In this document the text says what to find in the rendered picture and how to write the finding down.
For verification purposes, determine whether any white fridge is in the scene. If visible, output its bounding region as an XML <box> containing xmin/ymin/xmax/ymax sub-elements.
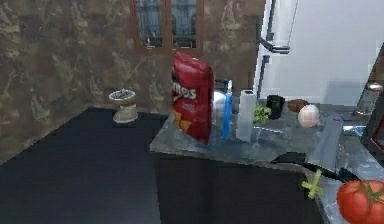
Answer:
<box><xmin>253</xmin><ymin>0</ymin><xmax>384</xmax><ymax>108</ymax></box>

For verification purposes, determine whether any dark kitchen counter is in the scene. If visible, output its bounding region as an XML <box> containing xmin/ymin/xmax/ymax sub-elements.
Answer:
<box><xmin>149</xmin><ymin>98</ymin><xmax>384</xmax><ymax>224</ymax></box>

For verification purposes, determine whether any white paper towel roll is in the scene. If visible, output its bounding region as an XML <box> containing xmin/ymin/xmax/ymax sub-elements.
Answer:
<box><xmin>235</xmin><ymin>89</ymin><xmax>258</xmax><ymax>143</ymax></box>

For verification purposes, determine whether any red tomato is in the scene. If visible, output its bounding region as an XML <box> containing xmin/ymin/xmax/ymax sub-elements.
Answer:
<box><xmin>336</xmin><ymin>179</ymin><xmax>384</xmax><ymax>224</ymax></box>

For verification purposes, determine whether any blue spray bottle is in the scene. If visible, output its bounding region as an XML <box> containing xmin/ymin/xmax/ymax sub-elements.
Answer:
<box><xmin>215</xmin><ymin>78</ymin><xmax>234</xmax><ymax>140</ymax></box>

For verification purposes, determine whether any black fridge handle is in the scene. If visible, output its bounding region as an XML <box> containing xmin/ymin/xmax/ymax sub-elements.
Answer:
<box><xmin>256</xmin><ymin>55</ymin><xmax>270</xmax><ymax>99</ymax></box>
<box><xmin>258</xmin><ymin>0</ymin><xmax>291</xmax><ymax>55</ymax></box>

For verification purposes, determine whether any black kitchen knife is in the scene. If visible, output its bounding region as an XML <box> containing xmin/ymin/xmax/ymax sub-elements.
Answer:
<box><xmin>270</xmin><ymin>151</ymin><xmax>361</xmax><ymax>183</ymax></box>

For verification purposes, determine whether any red chips bag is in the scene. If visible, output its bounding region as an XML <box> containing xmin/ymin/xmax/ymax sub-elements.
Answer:
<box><xmin>171</xmin><ymin>50</ymin><xmax>215</xmax><ymax>146</ymax></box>

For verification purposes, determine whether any green lettuce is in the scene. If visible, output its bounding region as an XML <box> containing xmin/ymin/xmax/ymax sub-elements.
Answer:
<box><xmin>253</xmin><ymin>104</ymin><xmax>272</xmax><ymax>126</ymax></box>

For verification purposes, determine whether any black mug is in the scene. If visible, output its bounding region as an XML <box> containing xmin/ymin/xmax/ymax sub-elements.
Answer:
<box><xmin>266</xmin><ymin>94</ymin><xmax>286</xmax><ymax>120</ymax></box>

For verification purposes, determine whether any pale egg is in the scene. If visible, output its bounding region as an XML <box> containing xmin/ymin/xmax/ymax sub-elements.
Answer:
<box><xmin>297</xmin><ymin>104</ymin><xmax>321</xmax><ymax>129</ymax></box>

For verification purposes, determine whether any green tomato stem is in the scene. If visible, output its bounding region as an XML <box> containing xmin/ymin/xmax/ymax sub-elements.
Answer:
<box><xmin>301</xmin><ymin>169</ymin><xmax>326</xmax><ymax>200</ymax></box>

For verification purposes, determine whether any dark red microwave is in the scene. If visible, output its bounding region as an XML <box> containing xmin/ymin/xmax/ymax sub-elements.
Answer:
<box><xmin>361</xmin><ymin>43</ymin><xmax>384</xmax><ymax>168</ymax></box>

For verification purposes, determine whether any brown framed window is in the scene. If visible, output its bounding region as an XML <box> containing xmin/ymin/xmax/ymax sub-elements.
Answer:
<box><xmin>129</xmin><ymin>0</ymin><xmax>205</xmax><ymax>56</ymax></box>

